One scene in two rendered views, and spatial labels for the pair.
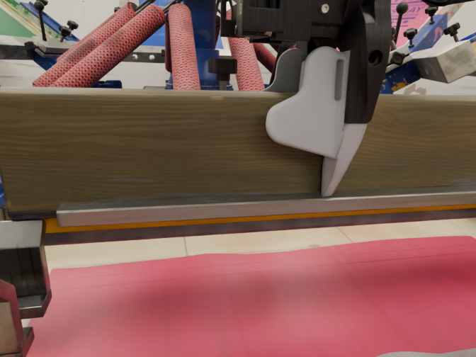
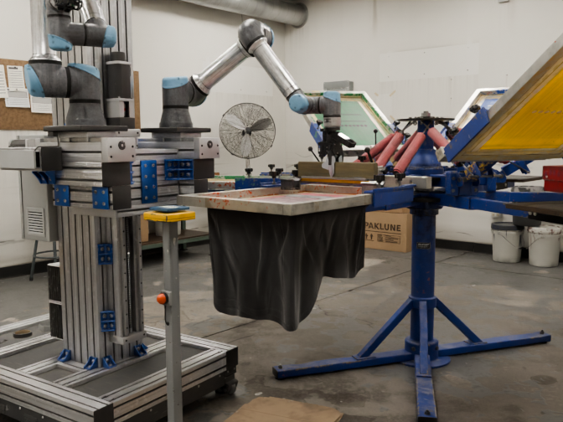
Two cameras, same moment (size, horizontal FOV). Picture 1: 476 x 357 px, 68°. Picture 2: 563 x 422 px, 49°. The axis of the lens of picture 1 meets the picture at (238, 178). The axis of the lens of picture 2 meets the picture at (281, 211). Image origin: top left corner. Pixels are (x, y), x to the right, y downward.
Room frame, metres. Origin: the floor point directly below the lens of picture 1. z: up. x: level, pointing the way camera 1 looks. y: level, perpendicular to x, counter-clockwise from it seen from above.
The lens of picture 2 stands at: (-1.51, -2.08, 1.19)
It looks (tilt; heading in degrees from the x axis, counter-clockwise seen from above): 6 degrees down; 54
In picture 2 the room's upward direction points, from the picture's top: straight up
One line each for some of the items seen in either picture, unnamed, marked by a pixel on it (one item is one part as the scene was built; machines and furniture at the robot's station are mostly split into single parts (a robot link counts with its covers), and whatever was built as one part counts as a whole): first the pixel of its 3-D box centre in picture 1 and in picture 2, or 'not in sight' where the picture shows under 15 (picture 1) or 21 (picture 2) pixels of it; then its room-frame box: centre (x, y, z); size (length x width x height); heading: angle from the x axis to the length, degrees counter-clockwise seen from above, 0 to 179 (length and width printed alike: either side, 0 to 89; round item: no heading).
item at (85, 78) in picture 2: not in sight; (82, 81); (-0.73, 0.29, 1.42); 0.13 x 0.12 x 0.14; 174
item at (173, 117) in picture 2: not in sight; (175, 116); (-0.25, 0.46, 1.31); 0.15 x 0.15 x 0.10
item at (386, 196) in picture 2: not in sight; (389, 195); (0.30, -0.33, 0.97); 0.30 x 0.05 x 0.07; 13
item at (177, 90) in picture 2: not in sight; (176, 90); (-0.25, 0.46, 1.42); 0.13 x 0.12 x 0.14; 34
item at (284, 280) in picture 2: not in sight; (249, 265); (-0.28, -0.18, 0.74); 0.45 x 0.03 x 0.43; 103
